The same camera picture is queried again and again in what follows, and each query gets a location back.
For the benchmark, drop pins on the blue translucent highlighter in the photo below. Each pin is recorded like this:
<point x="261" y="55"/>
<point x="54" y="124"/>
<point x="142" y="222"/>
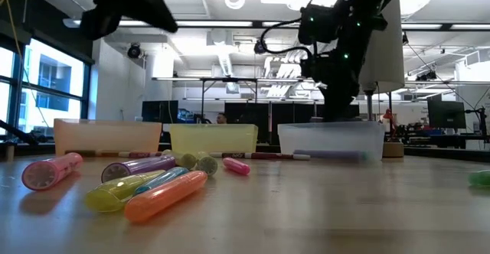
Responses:
<point x="168" y="175"/>

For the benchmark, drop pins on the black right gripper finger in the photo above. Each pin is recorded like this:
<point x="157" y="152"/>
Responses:
<point x="338" y="106"/>

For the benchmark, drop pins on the yellow labelled highlighter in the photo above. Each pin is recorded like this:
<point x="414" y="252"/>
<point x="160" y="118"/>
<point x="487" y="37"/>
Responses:
<point x="206" y="165"/>

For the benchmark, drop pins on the yellow translucent highlighter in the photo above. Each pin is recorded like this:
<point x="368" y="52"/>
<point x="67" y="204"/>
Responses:
<point x="111" y="194"/>

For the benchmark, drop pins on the white cylindrical lamp shade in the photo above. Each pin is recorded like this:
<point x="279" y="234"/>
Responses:
<point x="386" y="55"/>

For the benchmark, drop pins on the yellow translucent plastic bin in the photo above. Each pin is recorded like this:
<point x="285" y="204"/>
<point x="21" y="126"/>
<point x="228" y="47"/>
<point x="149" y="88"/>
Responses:
<point x="214" y="139"/>

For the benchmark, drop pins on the red background object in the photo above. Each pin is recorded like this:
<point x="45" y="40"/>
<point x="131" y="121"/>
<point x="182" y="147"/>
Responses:
<point x="389" y="120"/>

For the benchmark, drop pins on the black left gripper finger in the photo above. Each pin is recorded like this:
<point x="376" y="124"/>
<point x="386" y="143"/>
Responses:
<point x="99" y="24"/>
<point x="157" y="15"/>

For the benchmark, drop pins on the long ceiling light bar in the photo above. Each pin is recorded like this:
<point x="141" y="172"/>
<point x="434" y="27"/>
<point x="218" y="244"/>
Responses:
<point x="214" y="23"/>

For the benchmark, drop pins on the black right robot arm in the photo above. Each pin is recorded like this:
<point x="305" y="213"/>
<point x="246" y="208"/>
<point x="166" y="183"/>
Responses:
<point x="367" y="1"/>

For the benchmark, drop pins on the purple translucent highlighter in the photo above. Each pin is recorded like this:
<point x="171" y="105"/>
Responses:
<point x="141" y="166"/>

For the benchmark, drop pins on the maroon dry-erase marker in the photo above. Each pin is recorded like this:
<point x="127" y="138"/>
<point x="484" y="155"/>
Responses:
<point x="233" y="155"/>

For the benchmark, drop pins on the cluttered background desk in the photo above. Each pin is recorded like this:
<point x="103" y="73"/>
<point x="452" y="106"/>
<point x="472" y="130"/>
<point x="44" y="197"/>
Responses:
<point x="451" y="138"/>

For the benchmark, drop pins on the purple opaque highlighter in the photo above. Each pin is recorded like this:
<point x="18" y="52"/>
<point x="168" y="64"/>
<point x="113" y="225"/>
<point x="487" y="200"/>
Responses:
<point x="329" y="155"/>

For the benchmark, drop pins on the brown dry-erase marker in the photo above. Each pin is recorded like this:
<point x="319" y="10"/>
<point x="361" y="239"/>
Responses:
<point x="300" y="157"/>

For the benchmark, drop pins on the black computer monitor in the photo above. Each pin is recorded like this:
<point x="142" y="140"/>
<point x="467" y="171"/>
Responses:
<point x="446" y="114"/>
<point x="159" y="111"/>

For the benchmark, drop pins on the large office window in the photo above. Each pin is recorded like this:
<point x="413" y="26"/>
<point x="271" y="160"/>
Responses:
<point x="49" y="93"/>

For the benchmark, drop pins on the small green highlighter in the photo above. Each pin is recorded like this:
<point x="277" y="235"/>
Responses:
<point x="480" y="178"/>

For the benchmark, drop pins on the pink opaque highlighter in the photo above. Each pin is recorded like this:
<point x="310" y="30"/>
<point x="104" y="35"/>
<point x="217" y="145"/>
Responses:
<point x="236" y="166"/>

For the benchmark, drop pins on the black overhead metal rack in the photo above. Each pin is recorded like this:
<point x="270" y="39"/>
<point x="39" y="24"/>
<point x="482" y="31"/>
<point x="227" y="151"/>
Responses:
<point x="229" y="80"/>

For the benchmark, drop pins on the dark office partition panels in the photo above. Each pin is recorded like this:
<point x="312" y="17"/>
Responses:
<point x="283" y="122"/>

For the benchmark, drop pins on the red dry-erase marker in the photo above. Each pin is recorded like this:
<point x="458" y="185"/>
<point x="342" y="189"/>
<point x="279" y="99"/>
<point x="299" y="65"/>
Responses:
<point x="139" y="155"/>

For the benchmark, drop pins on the metal lamp pole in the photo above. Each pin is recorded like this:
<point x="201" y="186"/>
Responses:
<point x="370" y="108"/>

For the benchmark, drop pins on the black ceiling camera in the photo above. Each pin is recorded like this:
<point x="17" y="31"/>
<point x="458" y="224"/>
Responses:
<point x="259" y="47"/>
<point x="134" y="51"/>

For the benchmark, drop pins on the pink translucent highlighter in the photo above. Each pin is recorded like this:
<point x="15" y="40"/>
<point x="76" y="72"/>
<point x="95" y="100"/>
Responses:
<point x="53" y="170"/>

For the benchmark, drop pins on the orange translucent plastic bin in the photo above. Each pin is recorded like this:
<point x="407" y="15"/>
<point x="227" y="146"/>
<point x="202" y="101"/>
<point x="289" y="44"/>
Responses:
<point x="107" y="137"/>

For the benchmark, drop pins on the person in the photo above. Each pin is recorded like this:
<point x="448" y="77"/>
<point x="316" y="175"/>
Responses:
<point x="221" y="119"/>

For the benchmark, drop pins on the orange translucent highlighter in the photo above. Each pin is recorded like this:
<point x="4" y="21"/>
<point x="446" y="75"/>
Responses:
<point x="164" y="196"/>

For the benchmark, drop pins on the clear plastic bin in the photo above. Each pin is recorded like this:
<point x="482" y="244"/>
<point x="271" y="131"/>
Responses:
<point x="333" y="139"/>

